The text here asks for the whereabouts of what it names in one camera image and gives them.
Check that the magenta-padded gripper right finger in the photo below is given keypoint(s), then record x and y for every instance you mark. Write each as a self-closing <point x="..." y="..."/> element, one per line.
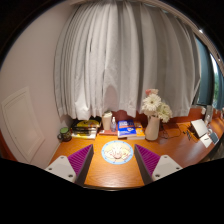
<point x="165" y="165"/>

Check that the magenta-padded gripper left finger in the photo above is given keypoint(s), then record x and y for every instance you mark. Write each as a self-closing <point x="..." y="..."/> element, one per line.
<point x="61" y="166"/>

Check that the pink computer mouse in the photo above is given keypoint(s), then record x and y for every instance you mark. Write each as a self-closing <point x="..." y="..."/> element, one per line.
<point x="117" y="151"/>

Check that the round cartoon-print mouse pad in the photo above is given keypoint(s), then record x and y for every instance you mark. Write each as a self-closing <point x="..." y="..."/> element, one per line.
<point x="106" y="153"/>

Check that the green and dark mug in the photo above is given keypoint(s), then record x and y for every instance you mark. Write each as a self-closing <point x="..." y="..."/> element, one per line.
<point x="65" y="135"/>

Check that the white ceramic pitcher vase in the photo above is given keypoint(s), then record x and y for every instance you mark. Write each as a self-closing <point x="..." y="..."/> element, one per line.
<point x="152" y="130"/>

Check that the yellow and white book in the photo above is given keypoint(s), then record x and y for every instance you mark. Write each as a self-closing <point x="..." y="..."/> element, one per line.
<point x="83" y="136"/>

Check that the orange book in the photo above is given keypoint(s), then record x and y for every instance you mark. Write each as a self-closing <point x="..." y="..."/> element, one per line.
<point x="140" y="132"/>

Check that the yellow and black book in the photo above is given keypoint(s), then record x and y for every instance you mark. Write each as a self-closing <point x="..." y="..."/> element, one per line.
<point x="87" y="123"/>

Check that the silver laptop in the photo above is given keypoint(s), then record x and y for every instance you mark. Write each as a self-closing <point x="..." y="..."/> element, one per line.
<point x="199" y="128"/>

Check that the blue book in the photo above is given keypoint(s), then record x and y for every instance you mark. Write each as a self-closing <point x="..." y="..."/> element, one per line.
<point x="125" y="130"/>

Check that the brown book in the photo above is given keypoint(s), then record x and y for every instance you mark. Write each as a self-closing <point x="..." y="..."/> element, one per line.
<point x="106" y="132"/>

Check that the white flower bouquet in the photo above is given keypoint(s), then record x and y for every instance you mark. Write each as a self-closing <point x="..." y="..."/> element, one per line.
<point x="153" y="103"/>

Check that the cream lidded travel cup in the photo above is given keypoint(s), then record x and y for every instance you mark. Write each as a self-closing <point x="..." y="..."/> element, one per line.
<point x="107" y="121"/>

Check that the clear spray bottle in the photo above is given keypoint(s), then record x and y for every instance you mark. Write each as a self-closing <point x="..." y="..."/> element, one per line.
<point x="113" y="126"/>

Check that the white curtain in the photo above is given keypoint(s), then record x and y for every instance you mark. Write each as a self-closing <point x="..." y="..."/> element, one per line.
<point x="126" y="56"/>

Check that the white wall panel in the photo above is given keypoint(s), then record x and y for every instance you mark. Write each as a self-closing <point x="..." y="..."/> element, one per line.
<point x="21" y="126"/>

